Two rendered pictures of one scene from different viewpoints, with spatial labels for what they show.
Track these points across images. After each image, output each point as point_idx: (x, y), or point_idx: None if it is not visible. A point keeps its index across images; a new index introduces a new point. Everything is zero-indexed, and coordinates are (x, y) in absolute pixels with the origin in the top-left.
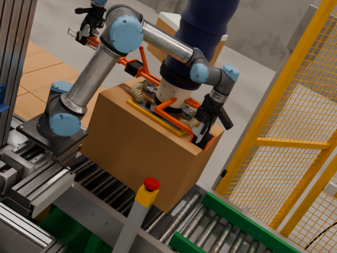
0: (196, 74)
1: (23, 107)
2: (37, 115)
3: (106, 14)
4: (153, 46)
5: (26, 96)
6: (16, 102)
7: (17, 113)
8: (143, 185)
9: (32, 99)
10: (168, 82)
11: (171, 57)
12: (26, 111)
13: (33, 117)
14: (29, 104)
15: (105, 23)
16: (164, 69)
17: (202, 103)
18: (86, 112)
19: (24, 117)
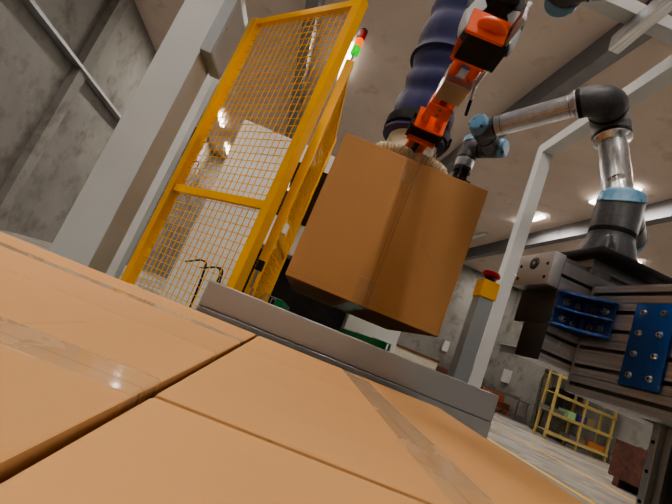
0: (508, 151)
1: (395, 440)
2: (357, 404)
3: (628, 102)
4: (543, 124)
5: (265, 419)
6: (421, 471)
7: (473, 464)
8: (493, 282)
9: (254, 396)
10: (443, 152)
11: (454, 117)
12: (400, 432)
13: (392, 418)
14: (329, 416)
15: (624, 111)
16: (449, 134)
17: (463, 176)
18: (135, 299)
19: (445, 443)
